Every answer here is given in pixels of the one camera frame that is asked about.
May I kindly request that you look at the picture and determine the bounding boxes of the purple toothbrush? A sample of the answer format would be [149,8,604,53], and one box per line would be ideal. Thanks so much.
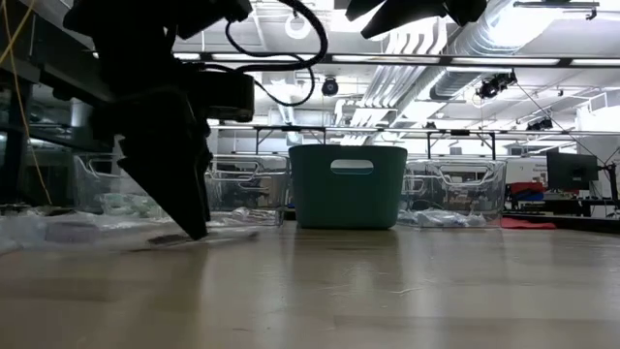
[144,230,262,246]

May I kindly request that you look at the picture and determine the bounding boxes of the black distant table frame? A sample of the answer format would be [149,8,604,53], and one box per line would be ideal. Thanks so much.
[251,124,499,161]

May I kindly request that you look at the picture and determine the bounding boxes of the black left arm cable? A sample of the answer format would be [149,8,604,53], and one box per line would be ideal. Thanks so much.
[223,0,329,109]

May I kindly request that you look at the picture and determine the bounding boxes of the black computer monitor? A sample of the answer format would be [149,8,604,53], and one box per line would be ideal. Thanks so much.
[545,150,600,191]

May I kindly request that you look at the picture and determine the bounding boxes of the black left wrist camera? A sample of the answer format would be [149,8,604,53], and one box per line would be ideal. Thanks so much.
[192,71,257,123]

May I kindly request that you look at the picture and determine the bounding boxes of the white ring light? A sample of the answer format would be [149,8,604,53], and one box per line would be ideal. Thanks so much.
[283,12,313,41]

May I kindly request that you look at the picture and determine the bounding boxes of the green toothbrush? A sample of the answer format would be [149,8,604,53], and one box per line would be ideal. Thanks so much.
[130,196,169,220]
[96,192,146,217]

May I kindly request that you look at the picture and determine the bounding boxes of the yellow cable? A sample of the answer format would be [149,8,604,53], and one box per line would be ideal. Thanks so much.
[0,0,53,206]

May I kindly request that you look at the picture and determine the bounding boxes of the silver ventilation duct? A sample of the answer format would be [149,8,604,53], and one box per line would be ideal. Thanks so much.
[425,0,539,101]

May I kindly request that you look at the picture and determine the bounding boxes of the red storage bin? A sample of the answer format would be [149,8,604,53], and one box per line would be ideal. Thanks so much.
[508,180,546,194]

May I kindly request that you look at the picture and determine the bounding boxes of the green plastic bin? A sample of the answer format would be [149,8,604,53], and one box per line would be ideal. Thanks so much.
[288,143,409,231]

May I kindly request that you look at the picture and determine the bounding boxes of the black beam with light strips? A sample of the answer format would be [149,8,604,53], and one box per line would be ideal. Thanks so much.
[171,49,620,68]

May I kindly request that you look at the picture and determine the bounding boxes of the black ceiling camera cluster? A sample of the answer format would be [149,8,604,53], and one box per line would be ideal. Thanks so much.
[475,70,518,100]

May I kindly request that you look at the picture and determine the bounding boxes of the clear plastic bin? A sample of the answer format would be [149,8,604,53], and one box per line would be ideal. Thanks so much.
[205,153,291,228]
[396,158,509,229]
[72,152,169,222]

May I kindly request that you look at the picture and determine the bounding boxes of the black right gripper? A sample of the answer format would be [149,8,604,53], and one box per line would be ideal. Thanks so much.
[344,0,488,41]

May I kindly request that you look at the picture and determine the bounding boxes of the black distant desk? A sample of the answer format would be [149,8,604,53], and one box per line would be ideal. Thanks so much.
[503,193,620,218]

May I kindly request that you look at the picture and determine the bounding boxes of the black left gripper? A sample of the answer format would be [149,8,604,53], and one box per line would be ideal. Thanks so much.
[94,32,215,241]

